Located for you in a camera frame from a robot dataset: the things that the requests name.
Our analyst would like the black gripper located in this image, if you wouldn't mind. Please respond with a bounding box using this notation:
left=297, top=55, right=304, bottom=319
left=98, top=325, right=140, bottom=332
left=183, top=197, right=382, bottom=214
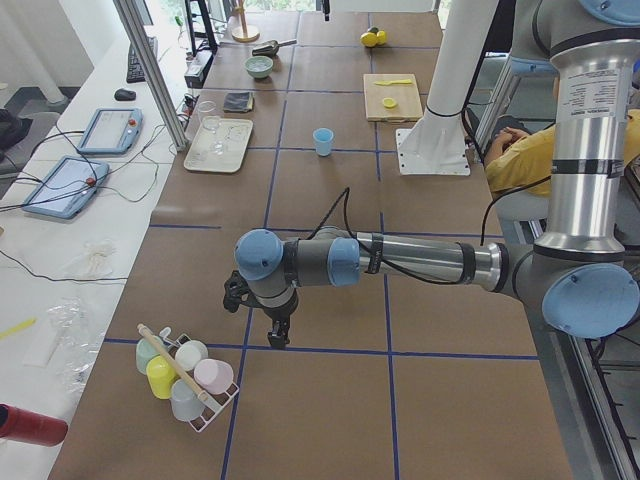
left=258, top=294, right=298, bottom=349

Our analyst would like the yellow lemon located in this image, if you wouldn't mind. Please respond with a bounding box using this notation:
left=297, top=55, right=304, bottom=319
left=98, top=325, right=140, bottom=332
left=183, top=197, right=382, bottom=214
left=360, top=31, right=378, bottom=48
left=376, top=30, right=387, bottom=45

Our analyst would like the pink plastic cup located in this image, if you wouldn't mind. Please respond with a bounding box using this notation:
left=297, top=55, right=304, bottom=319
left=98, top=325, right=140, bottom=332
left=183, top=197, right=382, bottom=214
left=194, top=358, right=234, bottom=395

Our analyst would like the white plastic cup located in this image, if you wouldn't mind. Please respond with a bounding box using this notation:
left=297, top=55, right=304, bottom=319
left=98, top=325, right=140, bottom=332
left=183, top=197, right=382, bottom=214
left=175, top=340, right=209, bottom=372

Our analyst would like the grey plastic cup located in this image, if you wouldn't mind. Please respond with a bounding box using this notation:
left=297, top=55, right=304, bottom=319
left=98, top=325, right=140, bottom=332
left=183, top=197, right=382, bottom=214
left=170, top=379, right=205, bottom=422

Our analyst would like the yellow plastic cup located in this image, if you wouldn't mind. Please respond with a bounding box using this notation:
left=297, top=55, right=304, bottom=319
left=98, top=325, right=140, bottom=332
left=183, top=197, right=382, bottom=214
left=146, top=355, right=178, bottom=400

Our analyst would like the light blue paper cup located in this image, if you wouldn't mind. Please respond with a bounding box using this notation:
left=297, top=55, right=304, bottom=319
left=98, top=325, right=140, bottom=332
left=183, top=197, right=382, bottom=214
left=313, top=127, right=334, bottom=157

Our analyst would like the pale green plastic cup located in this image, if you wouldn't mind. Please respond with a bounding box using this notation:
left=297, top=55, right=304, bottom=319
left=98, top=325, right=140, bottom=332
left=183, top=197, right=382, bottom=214
left=135, top=338, right=159, bottom=375

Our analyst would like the steel ice scoop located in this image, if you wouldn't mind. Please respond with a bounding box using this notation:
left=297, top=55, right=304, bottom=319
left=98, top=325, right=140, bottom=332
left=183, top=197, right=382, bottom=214
left=251, top=39, right=297, bottom=58

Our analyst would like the wooden mug tree stand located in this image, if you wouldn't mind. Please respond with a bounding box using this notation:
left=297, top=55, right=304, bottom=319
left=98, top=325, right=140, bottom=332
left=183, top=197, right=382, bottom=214
left=231, top=0, right=260, bottom=43

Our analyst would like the green bowl of ice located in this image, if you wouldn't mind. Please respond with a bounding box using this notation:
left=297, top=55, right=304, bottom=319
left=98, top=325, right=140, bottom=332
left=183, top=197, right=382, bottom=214
left=244, top=55, right=274, bottom=80

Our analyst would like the bamboo cutting board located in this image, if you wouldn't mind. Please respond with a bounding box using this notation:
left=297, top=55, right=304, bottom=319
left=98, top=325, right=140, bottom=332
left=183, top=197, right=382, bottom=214
left=363, top=73, right=424, bottom=122

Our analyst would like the yellow plastic knife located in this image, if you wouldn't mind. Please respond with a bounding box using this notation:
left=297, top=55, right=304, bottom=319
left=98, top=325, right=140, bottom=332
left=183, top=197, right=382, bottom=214
left=373, top=78, right=413, bottom=86

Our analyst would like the grey folded cloth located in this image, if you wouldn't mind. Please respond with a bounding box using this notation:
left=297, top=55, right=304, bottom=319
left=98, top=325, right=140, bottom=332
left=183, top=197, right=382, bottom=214
left=223, top=91, right=254, bottom=113

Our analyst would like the black power box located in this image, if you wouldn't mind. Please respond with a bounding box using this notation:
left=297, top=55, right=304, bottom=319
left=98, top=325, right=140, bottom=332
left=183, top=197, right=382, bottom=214
left=184, top=50, right=213, bottom=89

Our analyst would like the clear wine glass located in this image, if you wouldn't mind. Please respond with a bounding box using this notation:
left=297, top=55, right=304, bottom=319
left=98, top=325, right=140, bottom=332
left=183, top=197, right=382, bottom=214
left=197, top=101, right=224, bottom=155

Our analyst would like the cream bear serving tray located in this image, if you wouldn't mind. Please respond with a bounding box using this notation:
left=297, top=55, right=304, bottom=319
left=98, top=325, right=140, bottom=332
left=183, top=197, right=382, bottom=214
left=183, top=118, right=253, bottom=174

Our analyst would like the black keyboard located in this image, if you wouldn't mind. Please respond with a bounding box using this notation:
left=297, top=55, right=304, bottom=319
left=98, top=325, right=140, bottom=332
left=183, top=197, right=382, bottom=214
left=126, top=37, right=158, bottom=84

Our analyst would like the black computer mouse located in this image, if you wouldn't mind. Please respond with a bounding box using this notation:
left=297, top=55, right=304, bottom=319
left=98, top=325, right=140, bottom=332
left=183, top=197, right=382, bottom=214
left=114, top=88, right=137, bottom=102

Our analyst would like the seated person yellow shirt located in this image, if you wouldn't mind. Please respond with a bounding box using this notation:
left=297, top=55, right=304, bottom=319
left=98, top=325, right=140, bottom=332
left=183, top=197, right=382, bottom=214
left=485, top=109, right=639, bottom=198

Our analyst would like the far blue teach pendant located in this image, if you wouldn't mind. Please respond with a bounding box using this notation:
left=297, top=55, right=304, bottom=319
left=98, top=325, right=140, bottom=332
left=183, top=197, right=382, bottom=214
left=76, top=108, right=143, bottom=156

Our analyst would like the blue teach pendant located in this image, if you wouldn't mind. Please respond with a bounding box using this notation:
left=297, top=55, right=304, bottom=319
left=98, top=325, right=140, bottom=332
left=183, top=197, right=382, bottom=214
left=76, top=108, right=143, bottom=156
left=22, top=156, right=110, bottom=219

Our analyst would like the near blue teach pendant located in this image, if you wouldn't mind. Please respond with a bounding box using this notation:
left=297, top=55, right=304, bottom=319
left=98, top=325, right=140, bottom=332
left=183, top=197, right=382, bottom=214
left=22, top=156, right=110, bottom=219

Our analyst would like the red bottle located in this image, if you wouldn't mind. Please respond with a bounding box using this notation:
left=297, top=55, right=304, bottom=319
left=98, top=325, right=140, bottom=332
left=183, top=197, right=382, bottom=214
left=1, top=404, right=68, bottom=447

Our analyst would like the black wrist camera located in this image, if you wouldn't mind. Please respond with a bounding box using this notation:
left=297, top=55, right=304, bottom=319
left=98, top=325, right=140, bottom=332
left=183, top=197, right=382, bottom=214
left=223, top=270, right=260, bottom=313

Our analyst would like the wooden rack handle rod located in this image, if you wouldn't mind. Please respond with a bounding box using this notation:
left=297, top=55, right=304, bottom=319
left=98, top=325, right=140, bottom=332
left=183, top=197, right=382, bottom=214
left=137, top=323, right=208, bottom=403

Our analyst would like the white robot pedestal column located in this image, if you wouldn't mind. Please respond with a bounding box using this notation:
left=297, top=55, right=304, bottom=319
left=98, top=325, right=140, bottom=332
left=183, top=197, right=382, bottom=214
left=424, top=0, right=498, bottom=121

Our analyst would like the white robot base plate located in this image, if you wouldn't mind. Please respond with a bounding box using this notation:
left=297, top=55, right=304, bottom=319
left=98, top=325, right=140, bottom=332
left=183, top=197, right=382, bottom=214
left=396, top=126, right=471, bottom=176

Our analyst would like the aluminium frame post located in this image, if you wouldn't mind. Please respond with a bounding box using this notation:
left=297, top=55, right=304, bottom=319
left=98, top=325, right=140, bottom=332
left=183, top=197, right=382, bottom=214
left=113, top=0, right=189, bottom=152

